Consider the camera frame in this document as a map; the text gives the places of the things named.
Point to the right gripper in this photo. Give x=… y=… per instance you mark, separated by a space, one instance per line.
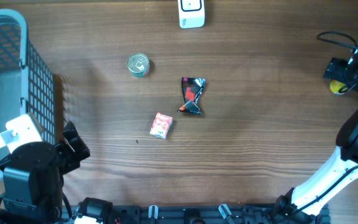
x=336 y=70

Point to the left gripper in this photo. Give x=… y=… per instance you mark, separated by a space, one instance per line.
x=71 y=160

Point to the yellow lidded small bottle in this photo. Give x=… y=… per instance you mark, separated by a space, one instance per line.
x=338 y=88

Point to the red white small carton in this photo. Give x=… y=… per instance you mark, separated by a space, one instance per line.
x=161 y=126

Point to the green labelled round container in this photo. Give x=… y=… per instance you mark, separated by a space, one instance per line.
x=138 y=64

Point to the black red snack wrapper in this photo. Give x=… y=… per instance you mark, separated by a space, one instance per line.
x=192 y=89

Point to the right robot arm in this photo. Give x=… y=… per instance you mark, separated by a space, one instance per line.
x=305 y=203

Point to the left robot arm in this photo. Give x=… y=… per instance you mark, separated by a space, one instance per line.
x=33 y=181

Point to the white barcode scanner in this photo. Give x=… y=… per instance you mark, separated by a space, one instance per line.
x=191 y=13

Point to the grey plastic mesh basket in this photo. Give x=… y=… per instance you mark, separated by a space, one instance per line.
x=26 y=83

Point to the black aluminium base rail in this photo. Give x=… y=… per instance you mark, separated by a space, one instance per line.
x=246 y=214

